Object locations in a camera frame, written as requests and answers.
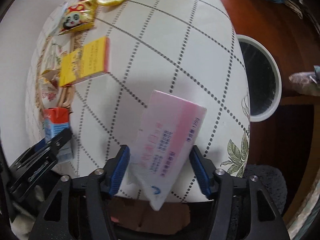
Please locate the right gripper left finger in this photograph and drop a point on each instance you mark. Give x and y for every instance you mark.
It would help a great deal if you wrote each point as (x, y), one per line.
(76, 208)

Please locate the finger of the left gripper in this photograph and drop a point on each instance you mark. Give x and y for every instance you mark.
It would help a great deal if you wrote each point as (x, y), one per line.
(35, 162)

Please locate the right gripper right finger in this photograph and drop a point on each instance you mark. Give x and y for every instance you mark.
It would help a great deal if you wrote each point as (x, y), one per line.
(216, 184)

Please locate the red blue milk carton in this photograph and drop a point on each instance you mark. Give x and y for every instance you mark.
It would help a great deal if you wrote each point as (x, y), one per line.
(56, 120)

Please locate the pink white box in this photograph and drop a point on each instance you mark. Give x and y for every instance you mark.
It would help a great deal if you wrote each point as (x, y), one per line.
(168, 129)

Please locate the white round trash bin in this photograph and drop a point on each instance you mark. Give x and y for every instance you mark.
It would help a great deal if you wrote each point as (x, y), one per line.
(264, 79)

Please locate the dark fuzzy sleeve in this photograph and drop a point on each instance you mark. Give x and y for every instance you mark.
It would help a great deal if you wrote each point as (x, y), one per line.
(273, 181)

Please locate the yellow flat box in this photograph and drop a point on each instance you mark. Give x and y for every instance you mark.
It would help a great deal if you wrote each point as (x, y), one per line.
(88, 61)

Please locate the pink cushion corner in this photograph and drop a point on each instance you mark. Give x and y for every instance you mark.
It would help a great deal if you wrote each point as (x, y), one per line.
(306, 83)

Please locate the yellow panda snack bag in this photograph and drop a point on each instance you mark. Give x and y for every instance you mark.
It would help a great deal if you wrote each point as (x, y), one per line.
(78, 17)

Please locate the floral patterned tablecloth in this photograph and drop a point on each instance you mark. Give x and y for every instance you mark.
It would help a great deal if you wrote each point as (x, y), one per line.
(187, 48)

